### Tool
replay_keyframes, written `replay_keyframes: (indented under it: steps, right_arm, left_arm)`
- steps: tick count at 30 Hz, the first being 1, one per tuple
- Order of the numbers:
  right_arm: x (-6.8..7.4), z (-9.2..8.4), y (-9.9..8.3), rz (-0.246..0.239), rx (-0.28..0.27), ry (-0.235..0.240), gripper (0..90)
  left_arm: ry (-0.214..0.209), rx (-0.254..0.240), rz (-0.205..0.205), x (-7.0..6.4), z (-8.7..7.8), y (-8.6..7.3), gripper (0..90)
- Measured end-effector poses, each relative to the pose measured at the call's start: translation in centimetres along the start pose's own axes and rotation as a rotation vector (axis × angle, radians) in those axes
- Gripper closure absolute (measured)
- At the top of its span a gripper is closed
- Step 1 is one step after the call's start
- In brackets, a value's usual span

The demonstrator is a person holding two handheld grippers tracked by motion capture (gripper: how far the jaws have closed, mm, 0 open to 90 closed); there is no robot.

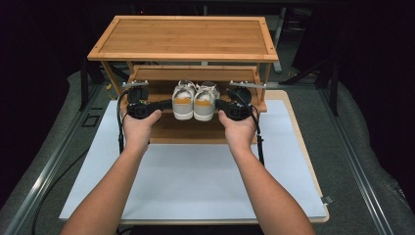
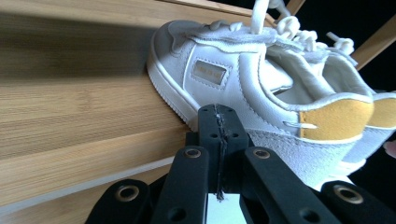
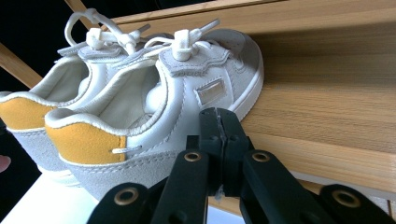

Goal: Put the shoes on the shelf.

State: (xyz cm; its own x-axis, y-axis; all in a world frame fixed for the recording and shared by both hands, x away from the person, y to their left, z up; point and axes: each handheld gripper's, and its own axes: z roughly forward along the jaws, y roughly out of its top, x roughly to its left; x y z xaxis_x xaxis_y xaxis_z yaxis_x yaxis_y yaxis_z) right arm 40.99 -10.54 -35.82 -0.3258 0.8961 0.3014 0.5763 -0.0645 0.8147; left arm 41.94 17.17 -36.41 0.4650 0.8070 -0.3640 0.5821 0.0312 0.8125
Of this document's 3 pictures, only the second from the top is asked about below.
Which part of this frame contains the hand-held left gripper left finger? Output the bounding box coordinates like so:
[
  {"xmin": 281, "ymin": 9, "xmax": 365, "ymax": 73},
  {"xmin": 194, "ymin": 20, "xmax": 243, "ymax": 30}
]
[{"xmin": 186, "ymin": 104, "xmax": 224, "ymax": 194}]

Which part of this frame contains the white sneaker with yellow heel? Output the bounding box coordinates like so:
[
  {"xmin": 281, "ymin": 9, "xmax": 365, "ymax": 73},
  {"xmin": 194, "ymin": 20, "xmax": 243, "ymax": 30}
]
[
  {"xmin": 341, "ymin": 91, "xmax": 396, "ymax": 175},
  {"xmin": 146, "ymin": 0, "xmax": 376, "ymax": 191}
]

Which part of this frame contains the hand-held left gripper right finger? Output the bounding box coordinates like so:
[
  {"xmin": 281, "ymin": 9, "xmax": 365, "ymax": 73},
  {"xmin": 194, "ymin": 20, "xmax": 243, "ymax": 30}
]
[{"xmin": 216, "ymin": 105, "xmax": 254, "ymax": 194}]

